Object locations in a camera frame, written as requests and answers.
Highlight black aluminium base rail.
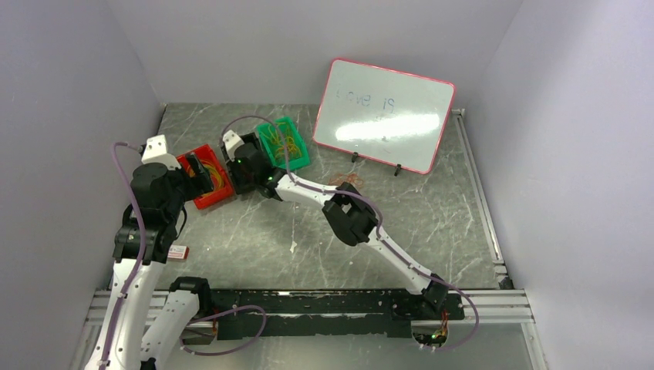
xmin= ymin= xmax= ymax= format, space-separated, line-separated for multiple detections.
xmin=86 ymin=285 xmax=532 ymax=344

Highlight green plastic bin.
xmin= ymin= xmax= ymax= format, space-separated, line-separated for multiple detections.
xmin=256 ymin=116 xmax=311 ymax=171

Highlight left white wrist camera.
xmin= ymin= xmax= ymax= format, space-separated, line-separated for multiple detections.
xmin=141 ymin=135 xmax=182 ymax=170

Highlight red plastic bin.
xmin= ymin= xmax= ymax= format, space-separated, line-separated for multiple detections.
xmin=188 ymin=144 xmax=235 ymax=210

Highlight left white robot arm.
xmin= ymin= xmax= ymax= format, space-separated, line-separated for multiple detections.
xmin=85 ymin=152 xmax=214 ymax=369

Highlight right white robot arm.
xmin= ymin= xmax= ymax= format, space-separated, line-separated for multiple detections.
xmin=221 ymin=143 xmax=448 ymax=319

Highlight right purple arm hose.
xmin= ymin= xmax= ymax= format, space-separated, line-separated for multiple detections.
xmin=219 ymin=115 xmax=480 ymax=355

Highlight orange cable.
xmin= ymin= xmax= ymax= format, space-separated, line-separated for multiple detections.
xmin=263 ymin=122 xmax=303 ymax=160

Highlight yellow cables in red bin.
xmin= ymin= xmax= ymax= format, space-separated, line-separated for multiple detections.
xmin=194 ymin=160 xmax=228 ymax=193

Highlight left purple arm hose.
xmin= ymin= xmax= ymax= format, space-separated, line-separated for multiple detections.
xmin=96 ymin=142 xmax=268 ymax=370

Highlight black plastic bin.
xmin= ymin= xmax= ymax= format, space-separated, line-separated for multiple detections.
xmin=220 ymin=130 xmax=272 ymax=195

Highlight orange cables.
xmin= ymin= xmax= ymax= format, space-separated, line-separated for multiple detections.
xmin=328 ymin=171 xmax=366 ymax=189

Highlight small red white box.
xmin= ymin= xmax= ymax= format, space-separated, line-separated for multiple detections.
xmin=167 ymin=245 xmax=190 ymax=261

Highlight pink framed whiteboard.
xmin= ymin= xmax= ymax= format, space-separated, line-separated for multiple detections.
xmin=312 ymin=58 xmax=457 ymax=174

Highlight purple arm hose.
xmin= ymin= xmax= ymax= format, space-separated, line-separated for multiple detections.
xmin=96 ymin=142 xmax=268 ymax=370
xmin=219 ymin=115 xmax=480 ymax=355

